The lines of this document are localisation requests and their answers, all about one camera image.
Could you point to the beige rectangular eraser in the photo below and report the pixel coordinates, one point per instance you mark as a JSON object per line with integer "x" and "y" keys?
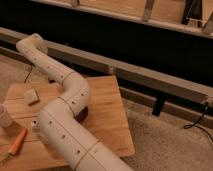
{"x": 31, "y": 97}

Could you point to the dark purple bowl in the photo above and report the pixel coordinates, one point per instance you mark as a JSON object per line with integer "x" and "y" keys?
{"x": 82, "y": 115}

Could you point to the grey metal rail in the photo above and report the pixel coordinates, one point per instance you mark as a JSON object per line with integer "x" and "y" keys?
{"x": 162, "y": 82}

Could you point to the orange handled tool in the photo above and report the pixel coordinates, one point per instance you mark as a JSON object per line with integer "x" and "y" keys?
{"x": 15, "y": 146}

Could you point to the white ceramic cup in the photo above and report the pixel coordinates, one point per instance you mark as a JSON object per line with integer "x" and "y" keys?
{"x": 5, "y": 118}

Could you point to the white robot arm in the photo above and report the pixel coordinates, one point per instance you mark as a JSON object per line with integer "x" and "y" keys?
{"x": 57, "y": 121}

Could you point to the wooden board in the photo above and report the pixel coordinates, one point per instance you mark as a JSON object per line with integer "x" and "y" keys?
{"x": 106, "y": 120}

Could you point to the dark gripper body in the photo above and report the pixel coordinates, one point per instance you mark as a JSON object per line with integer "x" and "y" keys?
{"x": 50, "y": 80}

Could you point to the small white bottle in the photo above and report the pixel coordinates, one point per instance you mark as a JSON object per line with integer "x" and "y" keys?
{"x": 35, "y": 126}

